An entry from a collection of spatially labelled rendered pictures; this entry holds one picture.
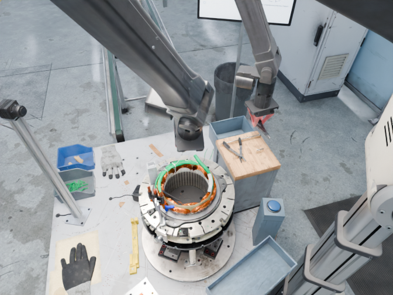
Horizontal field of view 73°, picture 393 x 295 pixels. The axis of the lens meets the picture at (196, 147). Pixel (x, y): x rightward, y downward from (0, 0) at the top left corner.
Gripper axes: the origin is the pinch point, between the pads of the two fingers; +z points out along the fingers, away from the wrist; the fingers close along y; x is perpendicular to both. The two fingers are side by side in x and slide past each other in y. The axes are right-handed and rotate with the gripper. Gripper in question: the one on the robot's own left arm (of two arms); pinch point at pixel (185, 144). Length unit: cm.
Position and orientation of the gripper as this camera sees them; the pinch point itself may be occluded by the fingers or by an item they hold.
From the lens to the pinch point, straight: 72.4
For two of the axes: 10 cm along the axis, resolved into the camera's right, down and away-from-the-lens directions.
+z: -1.3, 3.7, 9.2
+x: 9.9, -0.4, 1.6
